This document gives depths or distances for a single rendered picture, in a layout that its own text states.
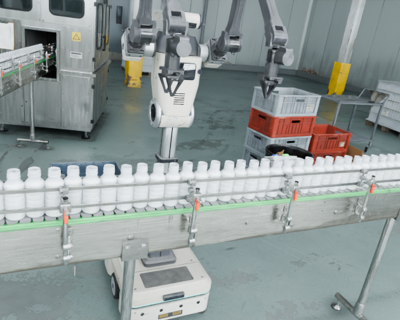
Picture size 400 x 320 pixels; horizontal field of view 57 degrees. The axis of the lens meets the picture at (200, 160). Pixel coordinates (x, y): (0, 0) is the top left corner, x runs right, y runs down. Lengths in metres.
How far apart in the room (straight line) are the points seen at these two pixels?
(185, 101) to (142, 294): 1.07
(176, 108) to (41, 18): 3.27
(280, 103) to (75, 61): 2.58
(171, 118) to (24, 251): 0.98
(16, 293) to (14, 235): 1.31
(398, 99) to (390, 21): 5.87
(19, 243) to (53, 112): 3.86
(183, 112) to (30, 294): 1.45
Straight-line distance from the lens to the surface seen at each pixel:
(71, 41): 4.90
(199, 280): 2.26
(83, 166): 1.90
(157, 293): 2.17
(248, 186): 1.54
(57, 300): 2.51
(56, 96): 5.04
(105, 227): 1.35
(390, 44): 13.93
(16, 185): 1.27
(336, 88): 11.46
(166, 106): 1.90
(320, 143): 4.43
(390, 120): 8.66
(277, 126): 3.81
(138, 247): 1.43
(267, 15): 1.65
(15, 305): 2.53
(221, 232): 1.55
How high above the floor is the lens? 1.67
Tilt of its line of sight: 21 degrees down
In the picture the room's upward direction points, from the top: 8 degrees clockwise
